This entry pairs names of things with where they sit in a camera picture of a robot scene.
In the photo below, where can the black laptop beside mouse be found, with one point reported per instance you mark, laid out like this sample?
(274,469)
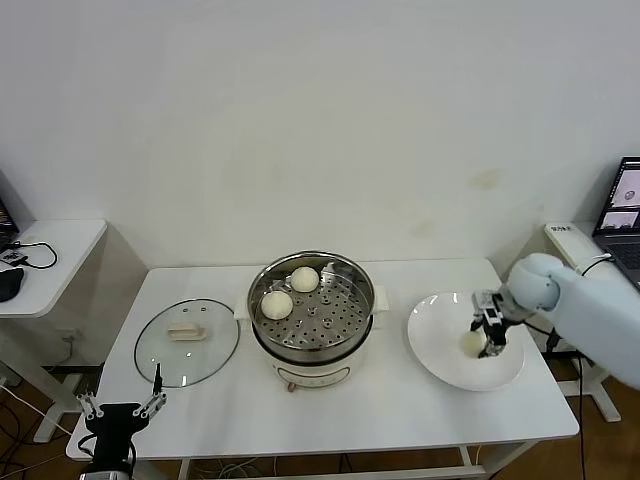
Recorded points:
(5,220)

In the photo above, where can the cream electric cooker base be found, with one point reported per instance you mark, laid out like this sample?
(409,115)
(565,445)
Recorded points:
(310,372)

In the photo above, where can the white side desk with mouse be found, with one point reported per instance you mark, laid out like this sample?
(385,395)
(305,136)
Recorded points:
(65,260)

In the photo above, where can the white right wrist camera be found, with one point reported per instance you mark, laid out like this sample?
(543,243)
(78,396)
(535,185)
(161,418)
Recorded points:
(487,307)

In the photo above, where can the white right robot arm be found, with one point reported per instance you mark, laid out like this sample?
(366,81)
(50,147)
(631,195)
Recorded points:
(590,310)

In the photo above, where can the white desk label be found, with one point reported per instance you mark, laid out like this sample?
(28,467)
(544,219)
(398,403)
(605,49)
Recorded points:
(560,230)

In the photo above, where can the perforated steel steamer basket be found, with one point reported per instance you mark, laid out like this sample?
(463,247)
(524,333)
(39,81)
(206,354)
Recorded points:
(325,325)

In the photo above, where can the white steamed baozi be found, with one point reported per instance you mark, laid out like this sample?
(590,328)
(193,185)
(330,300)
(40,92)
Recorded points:
(304,278)
(471,344)
(276,305)

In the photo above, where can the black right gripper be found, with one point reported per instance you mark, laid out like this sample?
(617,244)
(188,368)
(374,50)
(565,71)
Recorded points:
(500,325)

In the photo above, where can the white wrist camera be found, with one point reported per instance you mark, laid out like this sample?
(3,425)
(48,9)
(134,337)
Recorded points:
(487,307)
(107,472)

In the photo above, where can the grey laptop showing camera views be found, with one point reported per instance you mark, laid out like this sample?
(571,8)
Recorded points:
(625,240)

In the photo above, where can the black computer mouse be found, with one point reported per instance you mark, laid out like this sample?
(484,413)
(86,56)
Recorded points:
(10,284)

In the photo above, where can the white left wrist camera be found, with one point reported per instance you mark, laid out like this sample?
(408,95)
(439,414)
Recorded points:
(107,472)

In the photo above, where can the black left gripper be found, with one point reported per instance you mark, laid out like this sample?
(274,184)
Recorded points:
(115,420)

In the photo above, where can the white round plate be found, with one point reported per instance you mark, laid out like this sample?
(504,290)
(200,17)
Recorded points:
(435,370)

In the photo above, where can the white side desk with label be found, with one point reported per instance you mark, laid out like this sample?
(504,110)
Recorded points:
(570,247)

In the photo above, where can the white wall socket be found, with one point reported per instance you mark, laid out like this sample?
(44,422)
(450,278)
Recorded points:
(70,336)

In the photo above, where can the white table leg frame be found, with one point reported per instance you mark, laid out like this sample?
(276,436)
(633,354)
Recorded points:
(380,472)

